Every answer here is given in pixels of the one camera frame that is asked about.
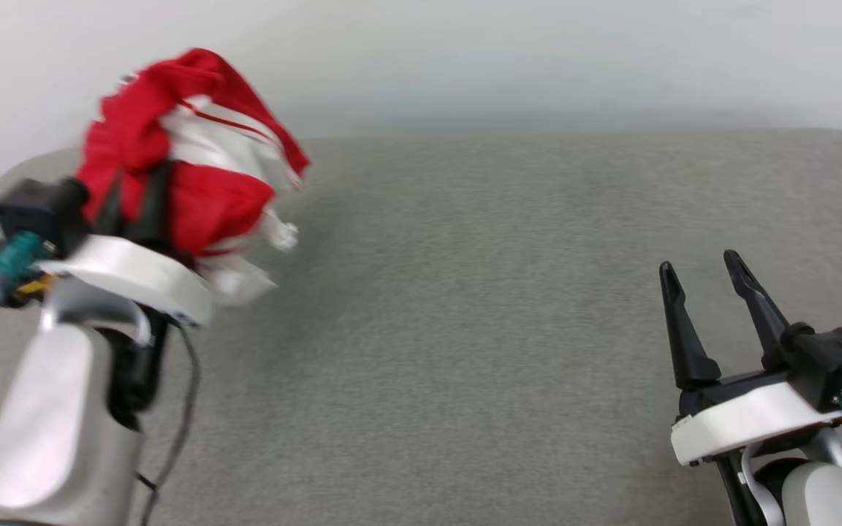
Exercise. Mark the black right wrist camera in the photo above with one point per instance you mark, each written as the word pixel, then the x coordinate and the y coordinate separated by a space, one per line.
pixel 837 365

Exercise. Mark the teal left camera connector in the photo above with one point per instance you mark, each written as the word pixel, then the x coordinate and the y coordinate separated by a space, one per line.
pixel 8 267

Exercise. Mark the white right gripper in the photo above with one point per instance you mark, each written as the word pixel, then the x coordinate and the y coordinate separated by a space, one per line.
pixel 750 420

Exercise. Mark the red and white garment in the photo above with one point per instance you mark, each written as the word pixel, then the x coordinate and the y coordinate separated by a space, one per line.
pixel 209 197

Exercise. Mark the grey fabric sofa cushion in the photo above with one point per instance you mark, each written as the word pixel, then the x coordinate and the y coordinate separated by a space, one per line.
pixel 465 329

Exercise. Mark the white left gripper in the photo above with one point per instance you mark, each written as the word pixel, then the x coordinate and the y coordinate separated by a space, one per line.
pixel 136 270

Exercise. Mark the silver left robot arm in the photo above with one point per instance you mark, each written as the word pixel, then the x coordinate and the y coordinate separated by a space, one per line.
pixel 48 424

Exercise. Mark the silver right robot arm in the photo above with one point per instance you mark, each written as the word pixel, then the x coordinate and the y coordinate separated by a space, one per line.
pixel 823 489

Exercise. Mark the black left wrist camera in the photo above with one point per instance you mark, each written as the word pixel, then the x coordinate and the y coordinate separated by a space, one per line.
pixel 44 212

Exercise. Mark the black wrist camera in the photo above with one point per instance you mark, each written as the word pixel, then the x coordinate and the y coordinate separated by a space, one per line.
pixel 837 365
pixel 44 212

